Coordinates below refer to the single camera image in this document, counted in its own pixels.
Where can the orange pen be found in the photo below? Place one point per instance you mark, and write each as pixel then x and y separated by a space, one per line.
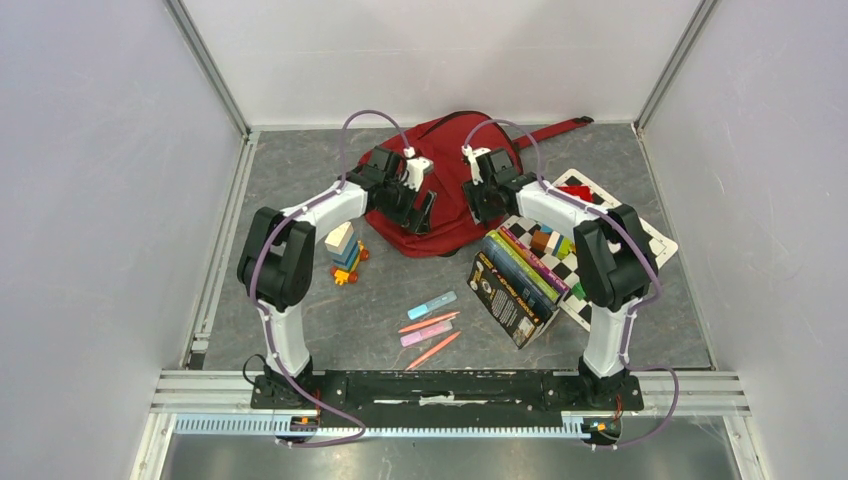
pixel 433 351
pixel 428 322

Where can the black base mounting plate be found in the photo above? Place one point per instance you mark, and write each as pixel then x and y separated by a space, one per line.
pixel 442 399

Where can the green book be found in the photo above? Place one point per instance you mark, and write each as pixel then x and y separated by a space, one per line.
pixel 523 265

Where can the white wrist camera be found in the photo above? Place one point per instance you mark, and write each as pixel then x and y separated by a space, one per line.
pixel 472 156
pixel 416 169

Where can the blue highlighter pen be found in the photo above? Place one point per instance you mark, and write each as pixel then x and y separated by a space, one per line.
pixel 430 306

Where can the red student backpack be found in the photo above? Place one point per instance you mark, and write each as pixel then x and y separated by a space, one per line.
pixel 440 140

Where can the orange pen lower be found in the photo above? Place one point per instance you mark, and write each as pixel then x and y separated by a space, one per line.
pixel 433 351

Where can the colourful block tower toy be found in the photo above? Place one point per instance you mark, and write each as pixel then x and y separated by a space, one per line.
pixel 347 252

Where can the orange pen upper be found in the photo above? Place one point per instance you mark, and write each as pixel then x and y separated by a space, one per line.
pixel 428 322

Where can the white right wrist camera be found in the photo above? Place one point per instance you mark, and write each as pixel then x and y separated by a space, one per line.
pixel 472 156

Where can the red toy brick house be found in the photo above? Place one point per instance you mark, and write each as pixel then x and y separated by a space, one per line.
pixel 581 192

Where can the pink highlighter pen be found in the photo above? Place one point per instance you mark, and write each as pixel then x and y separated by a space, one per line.
pixel 426 333

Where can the black book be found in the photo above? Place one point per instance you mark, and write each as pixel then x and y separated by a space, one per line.
pixel 522 317

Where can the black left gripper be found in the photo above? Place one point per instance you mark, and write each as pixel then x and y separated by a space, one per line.
pixel 417 220

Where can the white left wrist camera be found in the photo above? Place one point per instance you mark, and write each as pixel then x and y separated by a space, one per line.
pixel 416 169

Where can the colourful block pile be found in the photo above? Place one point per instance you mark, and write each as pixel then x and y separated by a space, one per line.
pixel 546 241

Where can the purple book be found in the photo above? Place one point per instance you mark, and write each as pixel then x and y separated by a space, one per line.
pixel 527 255

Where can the aluminium frame rail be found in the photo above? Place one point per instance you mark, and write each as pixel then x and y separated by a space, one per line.
pixel 219 403

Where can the green cube block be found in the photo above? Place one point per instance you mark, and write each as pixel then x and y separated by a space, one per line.
pixel 578 292

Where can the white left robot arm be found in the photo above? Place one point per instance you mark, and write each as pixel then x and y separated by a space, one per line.
pixel 276 264

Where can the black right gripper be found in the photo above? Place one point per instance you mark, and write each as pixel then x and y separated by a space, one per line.
pixel 478 211

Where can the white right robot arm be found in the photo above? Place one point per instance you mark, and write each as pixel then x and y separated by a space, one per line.
pixel 615 263

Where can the blue book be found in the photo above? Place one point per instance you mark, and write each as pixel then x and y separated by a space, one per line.
pixel 520 281

